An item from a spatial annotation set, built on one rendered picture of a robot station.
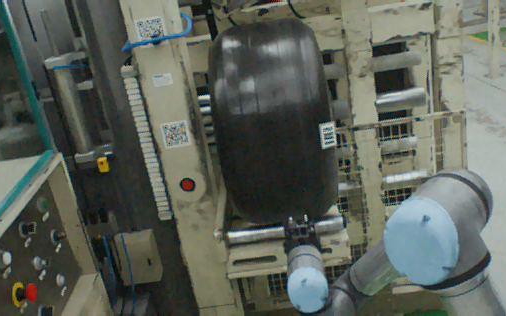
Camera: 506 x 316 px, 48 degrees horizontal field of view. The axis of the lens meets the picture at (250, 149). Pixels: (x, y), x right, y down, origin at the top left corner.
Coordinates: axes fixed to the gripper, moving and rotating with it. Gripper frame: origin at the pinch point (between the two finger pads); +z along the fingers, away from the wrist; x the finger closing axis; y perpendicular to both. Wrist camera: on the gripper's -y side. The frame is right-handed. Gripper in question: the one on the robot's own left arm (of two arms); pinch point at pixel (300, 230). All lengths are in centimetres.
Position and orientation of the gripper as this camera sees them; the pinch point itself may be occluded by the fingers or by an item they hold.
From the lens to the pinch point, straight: 144.8
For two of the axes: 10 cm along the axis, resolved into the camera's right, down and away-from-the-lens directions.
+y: -1.7, -9.5, -2.6
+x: -9.9, 1.5, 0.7
